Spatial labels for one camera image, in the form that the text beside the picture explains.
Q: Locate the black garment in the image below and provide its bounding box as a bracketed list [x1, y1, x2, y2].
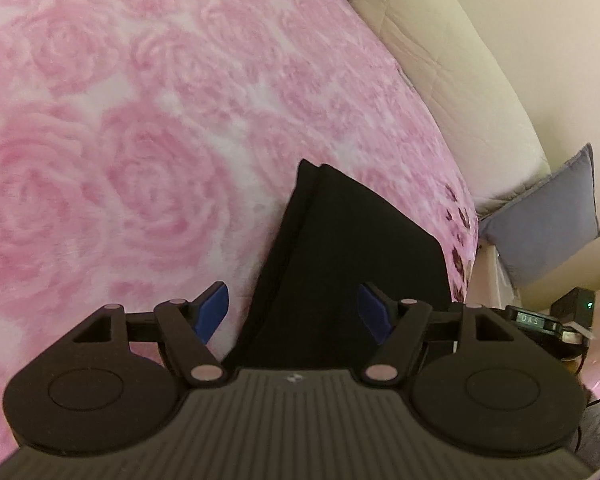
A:
[223, 160, 452, 370]

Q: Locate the black device with display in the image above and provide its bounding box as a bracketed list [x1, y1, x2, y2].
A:
[494, 306, 590, 361]

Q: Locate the pink rose blanket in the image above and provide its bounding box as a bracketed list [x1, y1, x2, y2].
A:
[0, 0, 478, 463]

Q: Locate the black power adapter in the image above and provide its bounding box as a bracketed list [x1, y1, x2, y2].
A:
[550, 287, 595, 330]

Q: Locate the grey blue pillow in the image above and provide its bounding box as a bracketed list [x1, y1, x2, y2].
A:
[480, 143, 600, 288]

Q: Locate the cream quilted mattress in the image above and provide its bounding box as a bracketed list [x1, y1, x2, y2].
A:
[349, 0, 550, 216]

